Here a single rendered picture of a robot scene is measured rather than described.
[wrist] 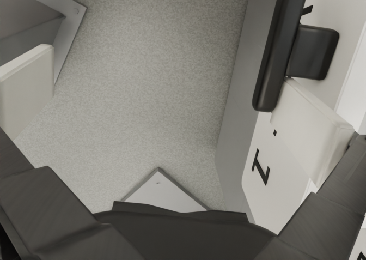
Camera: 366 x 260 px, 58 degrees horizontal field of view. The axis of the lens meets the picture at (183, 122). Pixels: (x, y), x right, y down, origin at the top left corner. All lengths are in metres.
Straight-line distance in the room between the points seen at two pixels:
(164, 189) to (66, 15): 0.70
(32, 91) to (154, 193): 1.15
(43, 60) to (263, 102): 0.12
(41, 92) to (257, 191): 0.18
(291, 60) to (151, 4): 0.92
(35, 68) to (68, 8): 0.95
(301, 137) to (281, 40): 0.05
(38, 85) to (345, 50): 0.15
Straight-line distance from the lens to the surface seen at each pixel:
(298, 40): 0.19
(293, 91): 0.18
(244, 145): 0.85
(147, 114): 1.18
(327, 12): 0.22
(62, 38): 1.13
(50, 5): 1.12
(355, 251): 0.41
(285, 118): 0.19
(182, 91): 1.15
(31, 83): 0.17
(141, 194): 1.31
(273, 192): 0.25
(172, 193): 1.30
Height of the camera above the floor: 1.08
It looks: 66 degrees down
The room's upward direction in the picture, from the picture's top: 173 degrees clockwise
